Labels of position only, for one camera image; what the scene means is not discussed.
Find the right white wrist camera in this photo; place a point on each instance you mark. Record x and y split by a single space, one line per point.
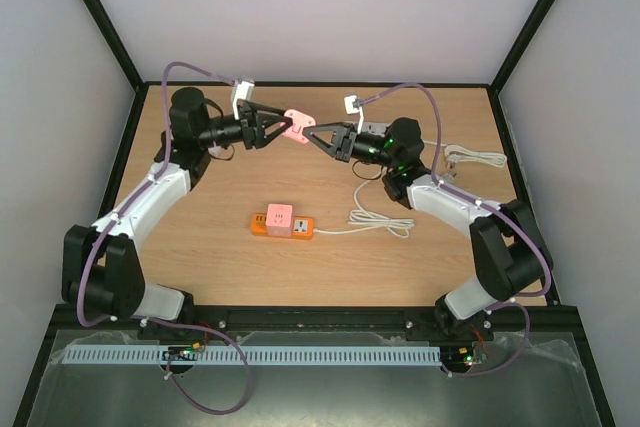
353 105

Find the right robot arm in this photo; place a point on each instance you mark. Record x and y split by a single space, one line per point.
508 250

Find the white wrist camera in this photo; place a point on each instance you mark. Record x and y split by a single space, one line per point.
353 105
241 90

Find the black aluminium frame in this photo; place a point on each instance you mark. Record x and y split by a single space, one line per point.
553 316

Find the pink plug adapter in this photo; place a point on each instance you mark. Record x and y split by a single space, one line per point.
299 121

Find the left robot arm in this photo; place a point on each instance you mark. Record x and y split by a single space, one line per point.
102 274

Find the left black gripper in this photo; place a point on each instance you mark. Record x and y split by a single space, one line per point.
248 117

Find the white slotted cable duct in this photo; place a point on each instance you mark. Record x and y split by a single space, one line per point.
254 355

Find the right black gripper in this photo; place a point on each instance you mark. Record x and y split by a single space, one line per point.
344 142

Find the pink cube socket adapter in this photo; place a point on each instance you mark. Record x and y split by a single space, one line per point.
279 220

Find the white power strip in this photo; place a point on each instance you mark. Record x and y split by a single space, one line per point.
375 128

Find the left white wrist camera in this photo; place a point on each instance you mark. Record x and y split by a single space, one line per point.
241 90

